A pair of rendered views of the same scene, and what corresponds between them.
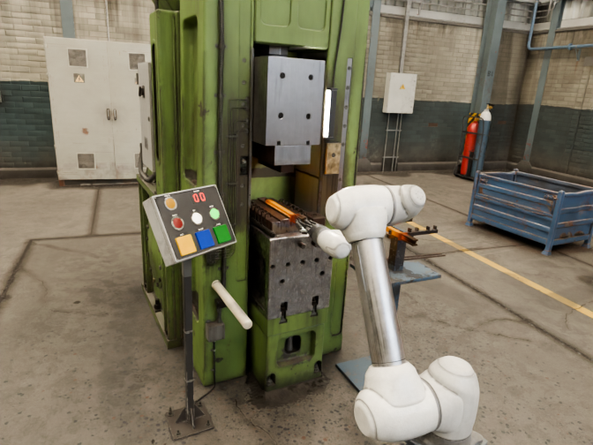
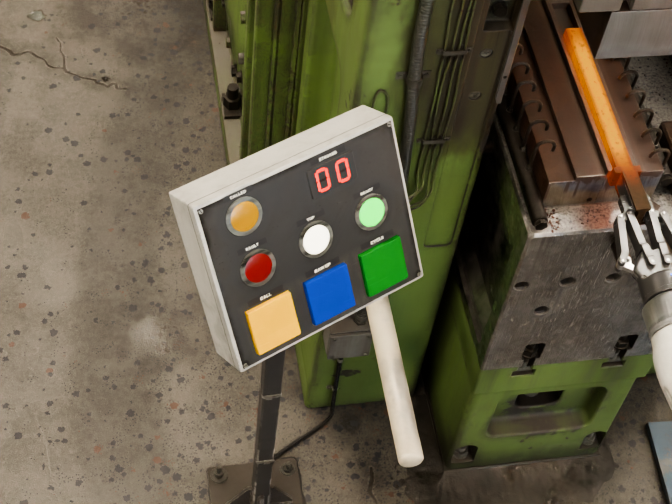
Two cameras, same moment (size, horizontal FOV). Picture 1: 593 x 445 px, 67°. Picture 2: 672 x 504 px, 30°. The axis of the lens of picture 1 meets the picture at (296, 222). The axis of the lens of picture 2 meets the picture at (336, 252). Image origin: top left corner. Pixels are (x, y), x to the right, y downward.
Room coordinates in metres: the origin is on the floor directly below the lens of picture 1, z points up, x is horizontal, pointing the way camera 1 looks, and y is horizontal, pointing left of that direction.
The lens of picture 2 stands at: (0.74, 0.16, 2.56)
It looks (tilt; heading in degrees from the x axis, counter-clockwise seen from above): 54 degrees down; 12
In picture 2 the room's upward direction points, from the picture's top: 9 degrees clockwise
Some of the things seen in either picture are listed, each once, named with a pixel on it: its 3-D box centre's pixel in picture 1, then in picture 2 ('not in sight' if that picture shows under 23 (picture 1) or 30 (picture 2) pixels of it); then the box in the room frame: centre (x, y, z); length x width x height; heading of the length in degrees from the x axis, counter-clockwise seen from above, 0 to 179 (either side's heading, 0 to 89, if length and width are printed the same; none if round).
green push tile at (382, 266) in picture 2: (221, 234); (382, 265); (1.86, 0.33, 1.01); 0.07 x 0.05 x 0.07; 144
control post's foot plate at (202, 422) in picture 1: (189, 413); (257, 496); (1.86, 0.49, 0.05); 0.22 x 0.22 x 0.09; 29
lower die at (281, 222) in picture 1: (272, 214); (569, 95); (2.38, 0.14, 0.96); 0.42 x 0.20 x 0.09; 29
